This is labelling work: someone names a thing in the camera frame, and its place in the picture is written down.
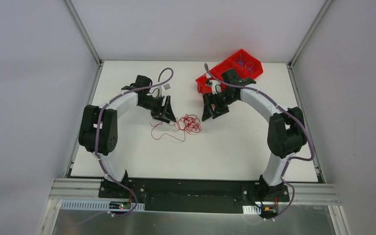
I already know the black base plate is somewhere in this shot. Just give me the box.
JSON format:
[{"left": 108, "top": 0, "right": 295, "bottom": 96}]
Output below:
[{"left": 98, "top": 177, "right": 290, "bottom": 214}]

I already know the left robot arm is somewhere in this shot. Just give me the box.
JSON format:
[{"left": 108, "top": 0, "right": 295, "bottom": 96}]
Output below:
[{"left": 78, "top": 75, "right": 176, "bottom": 198}]

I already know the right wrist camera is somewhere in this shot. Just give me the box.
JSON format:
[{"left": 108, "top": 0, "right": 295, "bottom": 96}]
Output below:
[{"left": 205, "top": 79, "right": 222, "bottom": 94}]

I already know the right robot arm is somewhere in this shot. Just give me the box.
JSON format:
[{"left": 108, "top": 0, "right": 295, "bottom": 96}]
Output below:
[{"left": 201, "top": 69, "right": 307, "bottom": 201}]

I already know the aluminium frame rail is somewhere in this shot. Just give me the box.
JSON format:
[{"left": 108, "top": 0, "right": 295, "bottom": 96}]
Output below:
[{"left": 49, "top": 178, "right": 341, "bottom": 205}]

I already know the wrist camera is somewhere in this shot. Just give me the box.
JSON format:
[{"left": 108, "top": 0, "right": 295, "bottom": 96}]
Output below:
[
  {"left": 205, "top": 79, "right": 222, "bottom": 94},
  {"left": 157, "top": 83, "right": 170, "bottom": 97}
]

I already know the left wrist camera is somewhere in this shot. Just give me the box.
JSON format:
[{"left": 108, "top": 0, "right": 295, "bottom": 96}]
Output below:
[{"left": 157, "top": 83, "right": 170, "bottom": 97}]

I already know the red plastic bin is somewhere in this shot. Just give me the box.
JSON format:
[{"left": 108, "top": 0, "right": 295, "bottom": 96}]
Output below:
[{"left": 195, "top": 48, "right": 264, "bottom": 94}]

